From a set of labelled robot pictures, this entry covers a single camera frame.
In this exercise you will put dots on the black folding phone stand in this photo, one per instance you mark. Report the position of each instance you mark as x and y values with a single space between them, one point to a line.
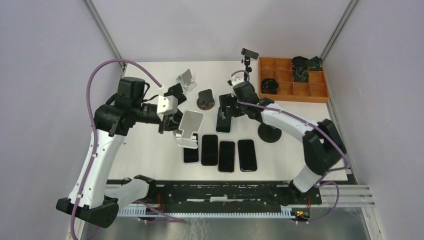
177 92

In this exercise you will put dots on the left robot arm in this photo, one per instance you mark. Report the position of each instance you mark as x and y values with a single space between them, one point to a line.
89 201

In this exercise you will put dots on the white small phone stand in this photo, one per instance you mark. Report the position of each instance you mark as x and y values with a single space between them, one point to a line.
190 124

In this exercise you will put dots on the round wooden phone stand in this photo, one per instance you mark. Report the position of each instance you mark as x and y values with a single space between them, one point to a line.
205 100

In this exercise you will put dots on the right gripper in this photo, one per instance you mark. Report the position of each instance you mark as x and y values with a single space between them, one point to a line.
227 100

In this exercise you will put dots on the black phone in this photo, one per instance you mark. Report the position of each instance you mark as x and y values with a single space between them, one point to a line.
209 150

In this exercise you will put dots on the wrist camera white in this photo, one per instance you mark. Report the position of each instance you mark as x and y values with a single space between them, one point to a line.
233 81
167 103

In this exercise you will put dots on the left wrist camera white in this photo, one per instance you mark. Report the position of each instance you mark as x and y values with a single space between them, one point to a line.
167 103

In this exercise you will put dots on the black clamp stand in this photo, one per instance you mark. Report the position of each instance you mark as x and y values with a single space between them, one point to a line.
269 134

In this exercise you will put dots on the black lens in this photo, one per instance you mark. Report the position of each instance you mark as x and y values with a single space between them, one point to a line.
269 86

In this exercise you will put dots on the light blue case phone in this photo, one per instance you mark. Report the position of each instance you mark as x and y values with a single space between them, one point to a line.
223 124

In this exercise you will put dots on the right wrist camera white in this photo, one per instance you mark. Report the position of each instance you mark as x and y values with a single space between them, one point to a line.
233 81

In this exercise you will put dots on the orange compartment tray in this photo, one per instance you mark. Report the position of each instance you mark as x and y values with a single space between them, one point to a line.
289 90

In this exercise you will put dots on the silver folding phone stand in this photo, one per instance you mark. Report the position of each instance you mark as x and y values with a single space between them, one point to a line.
186 80

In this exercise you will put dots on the purple case phone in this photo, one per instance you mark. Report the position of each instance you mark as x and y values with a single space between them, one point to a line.
190 156

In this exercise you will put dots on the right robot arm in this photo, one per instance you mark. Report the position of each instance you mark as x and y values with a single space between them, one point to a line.
321 141

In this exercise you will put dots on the white cable duct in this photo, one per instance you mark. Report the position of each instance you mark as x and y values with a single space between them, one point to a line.
142 212

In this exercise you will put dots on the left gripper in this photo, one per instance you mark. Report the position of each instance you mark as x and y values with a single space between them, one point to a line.
170 122

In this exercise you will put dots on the black tall round-base stand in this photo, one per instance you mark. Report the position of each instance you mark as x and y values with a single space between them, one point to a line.
248 56

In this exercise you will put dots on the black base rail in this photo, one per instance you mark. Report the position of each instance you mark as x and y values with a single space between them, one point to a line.
233 197

